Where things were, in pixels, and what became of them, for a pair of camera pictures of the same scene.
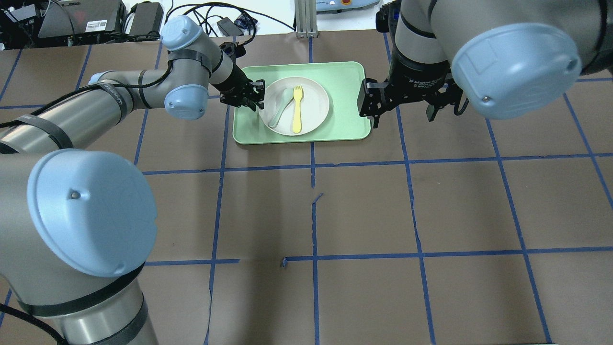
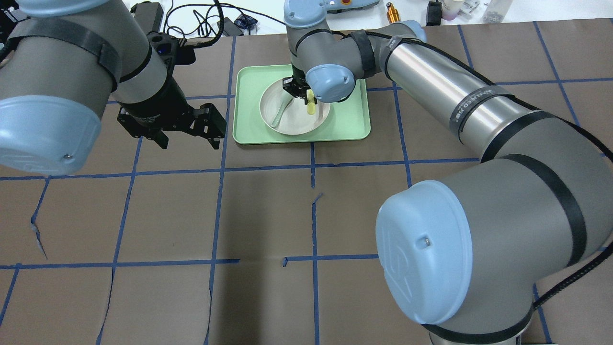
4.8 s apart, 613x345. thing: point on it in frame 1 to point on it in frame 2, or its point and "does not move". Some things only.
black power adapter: (148, 19) does not move
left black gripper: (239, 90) to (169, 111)
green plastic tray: (342, 81) does not move
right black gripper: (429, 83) to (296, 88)
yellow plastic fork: (298, 96) to (311, 99)
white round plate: (294, 106) does not move
